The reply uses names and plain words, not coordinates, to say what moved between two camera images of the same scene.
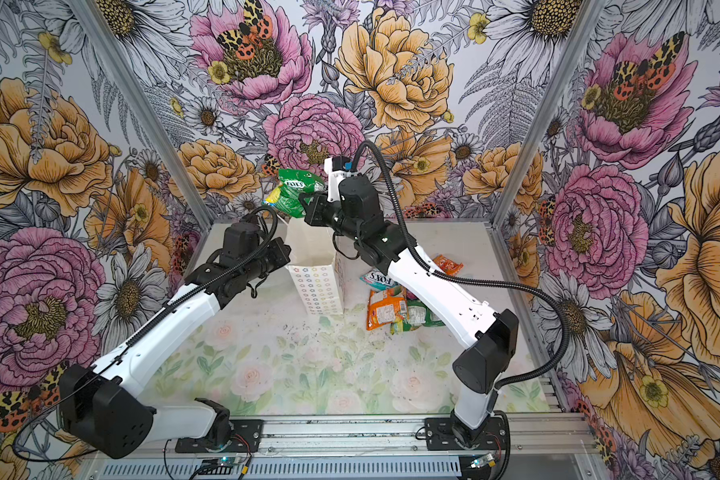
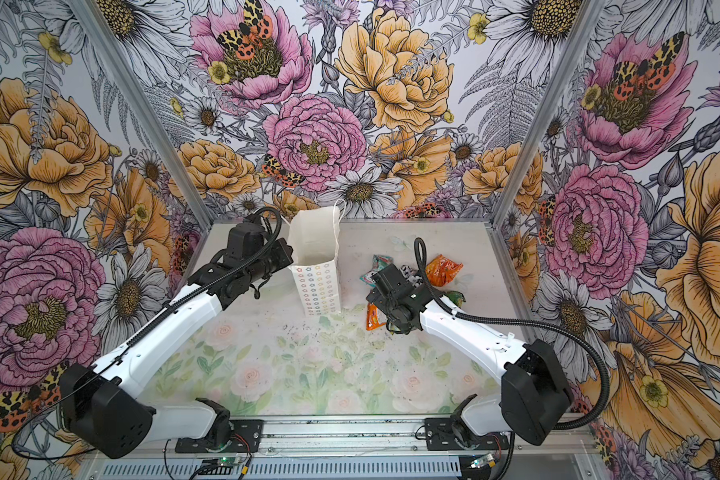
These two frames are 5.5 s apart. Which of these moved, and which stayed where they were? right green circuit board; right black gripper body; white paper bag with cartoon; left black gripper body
Moved: right black gripper body
Stayed: white paper bag with cartoon; right green circuit board; left black gripper body
